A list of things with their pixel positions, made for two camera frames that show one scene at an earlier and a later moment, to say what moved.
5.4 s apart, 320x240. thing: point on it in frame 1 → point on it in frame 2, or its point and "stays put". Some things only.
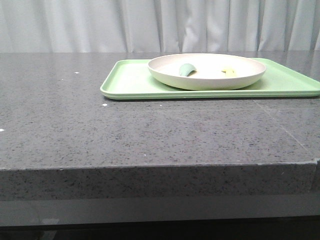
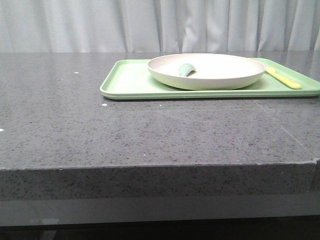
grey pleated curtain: [158, 26] stays put
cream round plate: [208, 75] stays put
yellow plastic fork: [228, 72] → [274, 72]
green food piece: [187, 69] stays put
